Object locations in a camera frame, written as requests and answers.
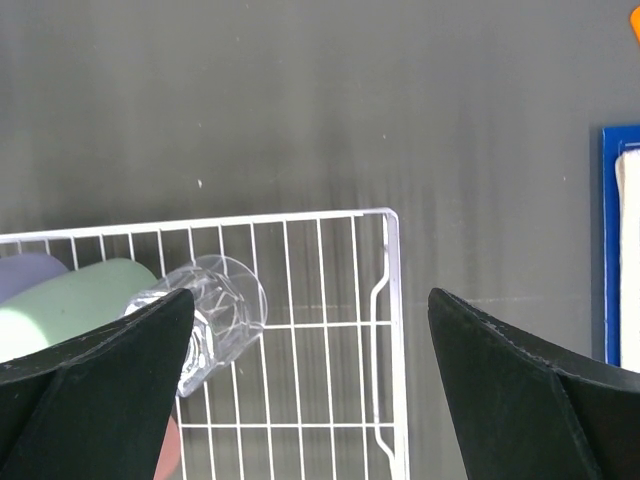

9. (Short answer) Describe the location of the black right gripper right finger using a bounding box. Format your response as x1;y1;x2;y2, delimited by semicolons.
428;288;639;479

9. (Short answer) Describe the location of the green plastic cup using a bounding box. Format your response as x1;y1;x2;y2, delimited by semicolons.
1;258;156;362

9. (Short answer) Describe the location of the orange card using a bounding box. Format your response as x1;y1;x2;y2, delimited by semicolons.
629;7;640;43

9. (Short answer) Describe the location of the pink plastic cup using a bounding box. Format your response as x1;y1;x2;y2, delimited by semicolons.
153;416;181;480

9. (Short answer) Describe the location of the clear glass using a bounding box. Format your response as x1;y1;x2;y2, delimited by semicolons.
124;254;268;398

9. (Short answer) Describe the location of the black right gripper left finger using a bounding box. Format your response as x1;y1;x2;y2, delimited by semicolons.
1;289;194;479

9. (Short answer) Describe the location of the white wire dish rack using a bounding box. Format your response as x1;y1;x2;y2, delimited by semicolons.
1;209;410;479

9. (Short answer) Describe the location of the purple plastic cup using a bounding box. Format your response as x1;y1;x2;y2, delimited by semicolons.
0;252;69;302

